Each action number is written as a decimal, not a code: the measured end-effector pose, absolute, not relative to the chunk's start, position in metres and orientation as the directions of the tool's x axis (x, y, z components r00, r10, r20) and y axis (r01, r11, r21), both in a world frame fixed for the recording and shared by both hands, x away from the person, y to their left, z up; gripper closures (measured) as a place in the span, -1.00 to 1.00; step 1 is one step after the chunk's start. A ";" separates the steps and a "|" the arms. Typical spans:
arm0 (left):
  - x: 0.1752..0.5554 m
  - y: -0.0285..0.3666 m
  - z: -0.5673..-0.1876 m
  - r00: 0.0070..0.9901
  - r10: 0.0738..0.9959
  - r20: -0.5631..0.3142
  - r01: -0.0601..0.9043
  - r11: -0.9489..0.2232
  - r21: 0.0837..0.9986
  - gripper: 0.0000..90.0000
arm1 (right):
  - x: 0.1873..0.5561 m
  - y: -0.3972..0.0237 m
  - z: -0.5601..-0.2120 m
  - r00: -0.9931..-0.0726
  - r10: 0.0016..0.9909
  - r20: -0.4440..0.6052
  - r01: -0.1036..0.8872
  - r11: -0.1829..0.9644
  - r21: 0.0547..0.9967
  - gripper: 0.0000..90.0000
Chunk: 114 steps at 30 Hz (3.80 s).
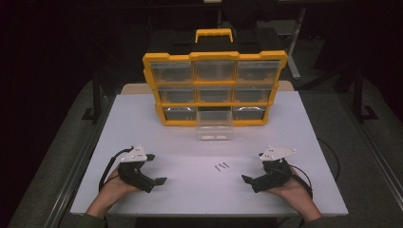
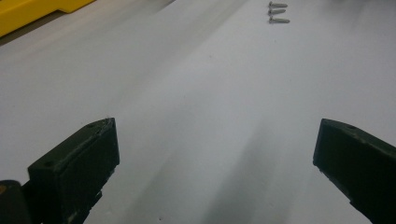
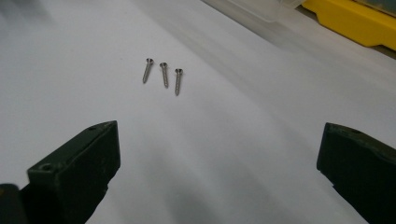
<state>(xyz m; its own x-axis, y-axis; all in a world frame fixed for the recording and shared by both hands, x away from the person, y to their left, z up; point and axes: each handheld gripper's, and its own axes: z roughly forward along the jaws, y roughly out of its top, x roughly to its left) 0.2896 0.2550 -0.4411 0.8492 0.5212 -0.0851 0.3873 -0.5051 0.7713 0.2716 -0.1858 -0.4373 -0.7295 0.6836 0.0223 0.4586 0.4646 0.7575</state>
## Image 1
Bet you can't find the person's right hand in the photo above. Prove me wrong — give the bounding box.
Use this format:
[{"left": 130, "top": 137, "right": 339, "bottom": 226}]
[{"left": 267, "top": 168, "right": 315, "bottom": 211}]

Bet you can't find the left hand-held gripper cable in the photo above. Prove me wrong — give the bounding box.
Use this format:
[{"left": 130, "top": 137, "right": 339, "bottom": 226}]
[{"left": 98, "top": 146, "right": 135, "bottom": 193}]

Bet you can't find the clear plastic organizer drawer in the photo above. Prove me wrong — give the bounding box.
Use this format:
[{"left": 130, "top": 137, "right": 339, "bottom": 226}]
[{"left": 196, "top": 106, "right": 234, "bottom": 142}]

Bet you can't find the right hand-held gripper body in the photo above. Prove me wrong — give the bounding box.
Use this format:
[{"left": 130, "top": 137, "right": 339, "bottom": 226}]
[{"left": 251, "top": 145, "right": 297, "bottom": 194}]

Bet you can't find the person's left hand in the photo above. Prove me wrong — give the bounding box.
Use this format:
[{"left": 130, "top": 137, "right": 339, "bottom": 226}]
[{"left": 102, "top": 169, "right": 141, "bottom": 205}]

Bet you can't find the right hand-held gripper cable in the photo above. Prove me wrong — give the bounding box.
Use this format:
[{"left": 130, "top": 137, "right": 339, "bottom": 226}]
[{"left": 288, "top": 163, "right": 315, "bottom": 200}]

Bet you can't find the grid of clear drawers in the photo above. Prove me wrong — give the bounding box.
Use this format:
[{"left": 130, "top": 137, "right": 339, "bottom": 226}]
[{"left": 150, "top": 60, "right": 282, "bottom": 122}]

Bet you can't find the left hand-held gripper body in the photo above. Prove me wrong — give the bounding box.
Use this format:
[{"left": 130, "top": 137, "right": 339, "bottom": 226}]
[{"left": 117, "top": 144, "right": 156, "bottom": 194}]

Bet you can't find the grey metal table leg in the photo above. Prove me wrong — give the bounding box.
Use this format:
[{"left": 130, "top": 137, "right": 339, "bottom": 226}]
[{"left": 285, "top": 8, "right": 307, "bottom": 80}]

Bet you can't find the black cable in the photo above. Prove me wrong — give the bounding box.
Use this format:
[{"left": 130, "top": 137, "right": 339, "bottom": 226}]
[{"left": 317, "top": 137, "right": 342, "bottom": 183}]

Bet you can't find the hand-held gripper cable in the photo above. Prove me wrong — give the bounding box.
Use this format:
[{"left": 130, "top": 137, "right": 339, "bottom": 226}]
[
  {"left": 98, "top": 146, "right": 135, "bottom": 193},
  {"left": 288, "top": 163, "right": 315, "bottom": 200}
]

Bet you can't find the aluminium rail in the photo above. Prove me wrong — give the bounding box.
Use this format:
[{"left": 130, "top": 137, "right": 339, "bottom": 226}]
[
  {"left": 47, "top": 94, "right": 115, "bottom": 228},
  {"left": 343, "top": 94, "right": 403, "bottom": 203}
]

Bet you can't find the black metal stand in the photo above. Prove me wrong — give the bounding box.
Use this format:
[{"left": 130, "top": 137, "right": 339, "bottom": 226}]
[
  {"left": 353, "top": 67, "right": 379, "bottom": 124},
  {"left": 81, "top": 69, "right": 103, "bottom": 124}
]

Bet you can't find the yellow black organizer cabinet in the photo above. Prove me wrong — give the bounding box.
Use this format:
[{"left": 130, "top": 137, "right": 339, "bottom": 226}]
[{"left": 142, "top": 28, "right": 289, "bottom": 128}]

